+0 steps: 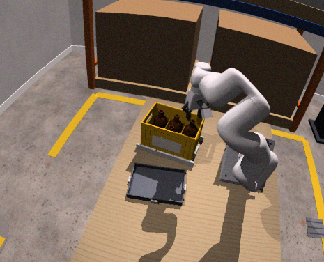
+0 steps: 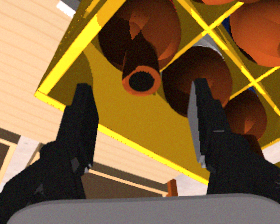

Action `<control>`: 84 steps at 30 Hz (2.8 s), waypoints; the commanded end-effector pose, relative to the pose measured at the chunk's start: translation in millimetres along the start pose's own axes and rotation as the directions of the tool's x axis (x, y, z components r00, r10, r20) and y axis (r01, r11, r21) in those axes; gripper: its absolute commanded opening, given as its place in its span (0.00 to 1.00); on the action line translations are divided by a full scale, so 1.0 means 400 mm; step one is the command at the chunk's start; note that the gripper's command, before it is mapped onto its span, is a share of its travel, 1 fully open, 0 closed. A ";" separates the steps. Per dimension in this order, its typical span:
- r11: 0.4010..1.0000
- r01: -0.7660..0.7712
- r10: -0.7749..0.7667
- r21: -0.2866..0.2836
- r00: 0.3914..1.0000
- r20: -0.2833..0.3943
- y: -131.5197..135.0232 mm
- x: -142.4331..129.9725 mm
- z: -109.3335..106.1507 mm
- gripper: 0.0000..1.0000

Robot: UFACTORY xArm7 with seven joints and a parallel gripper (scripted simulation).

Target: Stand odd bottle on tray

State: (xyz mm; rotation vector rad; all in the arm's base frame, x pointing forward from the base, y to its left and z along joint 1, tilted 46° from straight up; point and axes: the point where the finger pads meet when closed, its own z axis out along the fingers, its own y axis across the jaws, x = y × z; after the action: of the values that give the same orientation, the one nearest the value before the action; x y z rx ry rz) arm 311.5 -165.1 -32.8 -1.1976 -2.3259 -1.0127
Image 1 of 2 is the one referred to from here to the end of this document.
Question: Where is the brown glass bottle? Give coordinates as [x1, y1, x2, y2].
[183, 119, 198, 138]
[185, 130, 193, 138]
[169, 114, 183, 133]

